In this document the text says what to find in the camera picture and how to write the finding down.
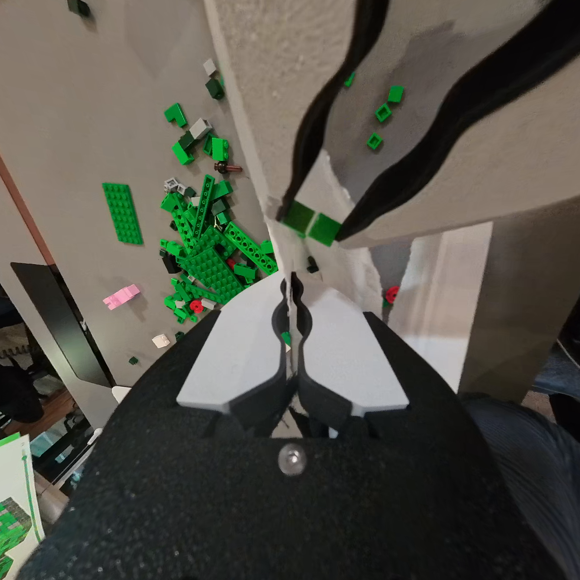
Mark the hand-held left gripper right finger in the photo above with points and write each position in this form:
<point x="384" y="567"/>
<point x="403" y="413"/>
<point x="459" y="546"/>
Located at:
<point x="353" y="358"/>

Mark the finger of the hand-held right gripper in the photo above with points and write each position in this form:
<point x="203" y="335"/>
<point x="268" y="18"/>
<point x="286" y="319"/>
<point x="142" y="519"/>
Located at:
<point x="281" y="68"/>
<point x="521" y="149"/>

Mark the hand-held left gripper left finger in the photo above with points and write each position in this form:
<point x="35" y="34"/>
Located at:
<point x="235" y="358"/>

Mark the white paper bag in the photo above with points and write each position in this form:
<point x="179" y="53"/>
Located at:
<point x="290" y="253"/>

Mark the green square tile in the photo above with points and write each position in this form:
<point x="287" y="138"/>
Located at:
<point x="297" y="216"/>
<point x="324" y="229"/>

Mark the grey desk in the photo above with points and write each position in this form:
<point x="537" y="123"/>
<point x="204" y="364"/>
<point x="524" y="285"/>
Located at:
<point x="90" y="113"/>

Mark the red round brick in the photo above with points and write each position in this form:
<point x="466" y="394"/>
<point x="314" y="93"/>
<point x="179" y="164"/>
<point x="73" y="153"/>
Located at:
<point x="392" y="293"/>
<point x="195" y="307"/>

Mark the small green tile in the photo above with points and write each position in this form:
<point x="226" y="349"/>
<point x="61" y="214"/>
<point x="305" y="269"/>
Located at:
<point x="349" y="80"/>

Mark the light grey square tile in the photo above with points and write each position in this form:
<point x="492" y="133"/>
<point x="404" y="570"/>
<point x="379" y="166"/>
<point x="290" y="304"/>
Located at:
<point x="208" y="66"/>

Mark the white square brick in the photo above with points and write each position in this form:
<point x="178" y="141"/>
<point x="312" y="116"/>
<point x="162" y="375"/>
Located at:
<point x="161" y="340"/>

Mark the green two-stud brick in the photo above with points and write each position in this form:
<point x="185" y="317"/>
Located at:
<point x="220" y="148"/>

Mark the light grey hollow brick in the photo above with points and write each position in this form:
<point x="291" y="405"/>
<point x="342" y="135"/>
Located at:
<point x="199" y="128"/>

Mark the brown lever with black ball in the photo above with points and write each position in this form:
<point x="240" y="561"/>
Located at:
<point x="228" y="168"/>

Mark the green corner tile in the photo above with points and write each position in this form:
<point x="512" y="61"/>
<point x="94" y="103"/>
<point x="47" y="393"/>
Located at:
<point x="395" y="94"/>
<point x="174" y="114"/>

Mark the pink pig figure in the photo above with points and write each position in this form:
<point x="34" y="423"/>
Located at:
<point x="121" y="297"/>

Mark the large green studded plate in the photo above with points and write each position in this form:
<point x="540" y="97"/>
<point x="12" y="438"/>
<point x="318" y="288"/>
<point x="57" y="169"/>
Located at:
<point x="122" y="213"/>

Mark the black panel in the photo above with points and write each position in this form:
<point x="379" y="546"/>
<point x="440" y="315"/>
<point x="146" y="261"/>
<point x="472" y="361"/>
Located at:
<point x="54" y="317"/>

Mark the dark blue ribbed shirt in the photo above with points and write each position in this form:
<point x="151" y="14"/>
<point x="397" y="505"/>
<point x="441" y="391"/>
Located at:
<point x="534" y="475"/>

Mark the white instruction booklet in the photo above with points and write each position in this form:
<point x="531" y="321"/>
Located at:
<point x="18" y="475"/>

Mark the grey table with brown edge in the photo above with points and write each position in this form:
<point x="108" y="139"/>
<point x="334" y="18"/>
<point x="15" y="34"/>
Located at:
<point x="13" y="235"/>

